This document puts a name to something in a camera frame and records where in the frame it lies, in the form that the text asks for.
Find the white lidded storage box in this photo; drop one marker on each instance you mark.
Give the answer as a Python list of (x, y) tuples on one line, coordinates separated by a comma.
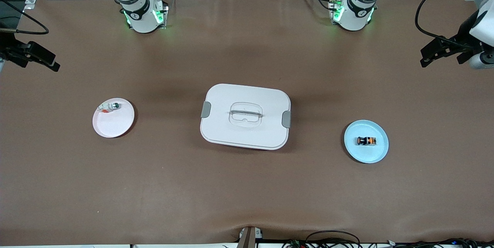
[(247, 132)]

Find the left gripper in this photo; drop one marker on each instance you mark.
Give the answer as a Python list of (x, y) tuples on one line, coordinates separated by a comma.
[(464, 34)]

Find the pink round plate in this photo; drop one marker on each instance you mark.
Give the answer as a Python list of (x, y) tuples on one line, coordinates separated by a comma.
[(115, 122)]

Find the orange push button switch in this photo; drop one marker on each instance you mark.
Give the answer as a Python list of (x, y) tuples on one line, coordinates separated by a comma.
[(366, 141)]

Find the white switch with green button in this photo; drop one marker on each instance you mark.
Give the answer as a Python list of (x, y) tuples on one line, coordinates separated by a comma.
[(114, 106)]

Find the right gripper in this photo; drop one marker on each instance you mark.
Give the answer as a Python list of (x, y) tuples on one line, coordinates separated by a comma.
[(8, 46)]

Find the metal clamp bracket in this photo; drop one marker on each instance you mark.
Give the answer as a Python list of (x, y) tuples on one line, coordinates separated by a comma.
[(249, 238)]

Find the light blue round plate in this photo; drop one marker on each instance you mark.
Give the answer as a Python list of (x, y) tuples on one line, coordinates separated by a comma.
[(366, 155)]

